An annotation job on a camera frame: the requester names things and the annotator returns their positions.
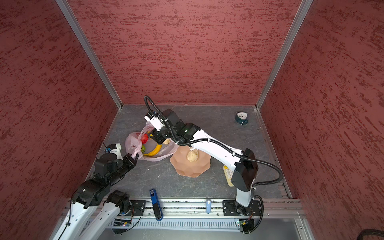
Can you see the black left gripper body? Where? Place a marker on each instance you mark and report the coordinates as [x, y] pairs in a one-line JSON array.
[[123, 167]]

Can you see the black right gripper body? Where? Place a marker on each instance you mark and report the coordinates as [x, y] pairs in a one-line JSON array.
[[163, 135]]

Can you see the pink translucent plastic bag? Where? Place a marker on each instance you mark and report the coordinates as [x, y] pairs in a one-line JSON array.
[[133, 145]]

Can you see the red fake apple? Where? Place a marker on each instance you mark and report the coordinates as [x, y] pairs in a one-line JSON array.
[[144, 138]]

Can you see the beige fake ginger root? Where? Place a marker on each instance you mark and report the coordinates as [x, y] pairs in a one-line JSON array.
[[193, 155]]

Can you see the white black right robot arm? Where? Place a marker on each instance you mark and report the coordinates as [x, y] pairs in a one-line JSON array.
[[241, 163]]

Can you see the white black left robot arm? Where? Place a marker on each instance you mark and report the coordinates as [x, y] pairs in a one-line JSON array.
[[93, 206]]

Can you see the yellow fake banana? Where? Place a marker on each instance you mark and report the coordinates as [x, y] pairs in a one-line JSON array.
[[155, 151]]

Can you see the pink faceted scalloped bowl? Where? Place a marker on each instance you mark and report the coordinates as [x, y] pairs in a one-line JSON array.
[[187, 169]]

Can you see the blue black utility knife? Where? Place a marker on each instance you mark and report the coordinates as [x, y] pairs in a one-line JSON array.
[[156, 205]]

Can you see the teal twin-bell alarm clock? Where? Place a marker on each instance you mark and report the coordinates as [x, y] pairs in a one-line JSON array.
[[242, 118]]

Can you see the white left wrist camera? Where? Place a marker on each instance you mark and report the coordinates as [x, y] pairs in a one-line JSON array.
[[115, 149]]

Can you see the aluminium front rail base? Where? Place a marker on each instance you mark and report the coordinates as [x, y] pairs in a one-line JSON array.
[[190, 214]]

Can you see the light blue rail knob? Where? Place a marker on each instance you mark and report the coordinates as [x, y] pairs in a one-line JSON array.
[[208, 206]]

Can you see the aluminium left corner post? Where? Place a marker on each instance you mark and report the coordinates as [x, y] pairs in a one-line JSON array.
[[75, 26]]

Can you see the aluminium corner post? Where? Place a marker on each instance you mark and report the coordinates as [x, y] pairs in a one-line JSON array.
[[290, 37], [75, 26]]

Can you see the aluminium right corner post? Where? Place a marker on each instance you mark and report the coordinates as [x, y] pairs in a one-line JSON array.
[[290, 37]]

